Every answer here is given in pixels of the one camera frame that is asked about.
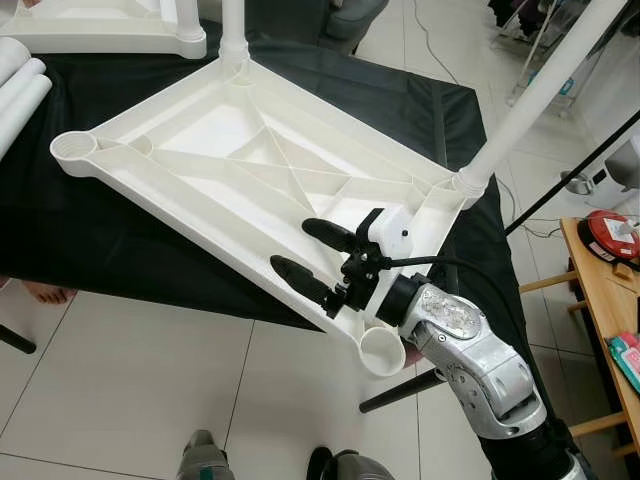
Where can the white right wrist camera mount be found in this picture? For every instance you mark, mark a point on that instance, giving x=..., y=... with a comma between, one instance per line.
x=390, y=230

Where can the grey robot left leg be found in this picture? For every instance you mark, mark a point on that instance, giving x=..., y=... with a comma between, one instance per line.
x=205, y=460

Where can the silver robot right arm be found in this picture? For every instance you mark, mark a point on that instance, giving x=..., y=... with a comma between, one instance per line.
x=480, y=360

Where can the teal pink wipes pack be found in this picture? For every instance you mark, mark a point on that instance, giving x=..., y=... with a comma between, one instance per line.
x=625, y=360

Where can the black stand pole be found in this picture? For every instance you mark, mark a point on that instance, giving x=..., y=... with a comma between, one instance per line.
x=575, y=170

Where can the grey robot leg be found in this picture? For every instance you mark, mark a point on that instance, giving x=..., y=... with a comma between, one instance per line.
x=360, y=468
x=205, y=460

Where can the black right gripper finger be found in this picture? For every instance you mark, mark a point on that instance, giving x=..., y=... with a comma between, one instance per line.
x=298, y=278
x=328, y=233

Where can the white plastic table top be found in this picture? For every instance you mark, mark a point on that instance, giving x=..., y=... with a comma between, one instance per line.
x=230, y=160
x=90, y=40

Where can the white floor appliance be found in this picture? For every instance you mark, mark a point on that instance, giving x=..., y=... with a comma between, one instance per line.
x=625, y=160

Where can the dark hanging clothes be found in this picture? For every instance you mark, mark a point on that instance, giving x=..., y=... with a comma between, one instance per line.
x=520, y=12

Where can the black table leg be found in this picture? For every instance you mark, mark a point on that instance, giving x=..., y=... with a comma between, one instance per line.
x=395, y=395
x=15, y=338

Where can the wooden side table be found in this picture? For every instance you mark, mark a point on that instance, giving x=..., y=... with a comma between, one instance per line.
x=600, y=300

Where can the metal bowl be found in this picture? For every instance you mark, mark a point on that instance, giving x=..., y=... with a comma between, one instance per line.
x=578, y=183

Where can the grey robot right leg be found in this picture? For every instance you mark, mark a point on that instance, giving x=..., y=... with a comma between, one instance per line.
x=360, y=468

